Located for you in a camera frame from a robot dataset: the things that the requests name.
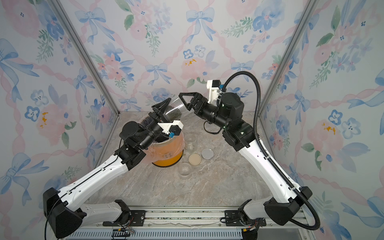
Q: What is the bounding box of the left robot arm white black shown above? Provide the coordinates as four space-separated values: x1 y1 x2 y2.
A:
43 98 171 239

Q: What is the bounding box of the right aluminium corner post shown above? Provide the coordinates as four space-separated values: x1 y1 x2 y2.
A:
259 0 319 116

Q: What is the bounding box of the left aluminium corner post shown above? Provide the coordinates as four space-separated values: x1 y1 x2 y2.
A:
48 0 120 116

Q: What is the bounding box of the aluminium corner post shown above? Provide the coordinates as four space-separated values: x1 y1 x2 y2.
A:
259 0 319 116
48 0 120 116

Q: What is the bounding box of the glass jar with tea leaves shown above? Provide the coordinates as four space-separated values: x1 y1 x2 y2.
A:
185 134 197 152

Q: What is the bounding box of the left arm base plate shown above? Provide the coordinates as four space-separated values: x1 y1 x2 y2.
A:
103 210 147 227

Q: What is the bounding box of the black corrugated cable conduit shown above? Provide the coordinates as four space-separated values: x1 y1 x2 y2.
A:
220 71 321 231

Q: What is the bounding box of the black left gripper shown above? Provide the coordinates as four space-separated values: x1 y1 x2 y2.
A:
140 101 182 152

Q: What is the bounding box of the aluminium frame rail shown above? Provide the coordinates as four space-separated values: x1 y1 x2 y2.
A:
67 207 314 240

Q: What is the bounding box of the beige jar lid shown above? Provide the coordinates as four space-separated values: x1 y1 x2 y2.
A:
189 154 202 166

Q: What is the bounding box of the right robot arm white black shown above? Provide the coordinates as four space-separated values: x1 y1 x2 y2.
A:
179 93 316 230

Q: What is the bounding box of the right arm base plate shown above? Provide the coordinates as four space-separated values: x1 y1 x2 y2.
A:
220 210 267 228

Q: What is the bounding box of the grey metal jar lid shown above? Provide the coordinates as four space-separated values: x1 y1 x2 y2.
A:
201 148 215 160

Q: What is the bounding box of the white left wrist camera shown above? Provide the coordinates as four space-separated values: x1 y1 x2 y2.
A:
158 120 184 138

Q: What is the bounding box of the orange trash bin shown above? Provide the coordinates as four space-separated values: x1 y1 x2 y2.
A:
143 116 184 168

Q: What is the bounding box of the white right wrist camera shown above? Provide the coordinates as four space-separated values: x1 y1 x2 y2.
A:
207 80 224 104

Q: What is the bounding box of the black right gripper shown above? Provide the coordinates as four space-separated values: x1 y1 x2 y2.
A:
182 91 232 132

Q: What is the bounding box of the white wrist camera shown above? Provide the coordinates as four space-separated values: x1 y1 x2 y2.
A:
207 80 224 104
158 120 184 138

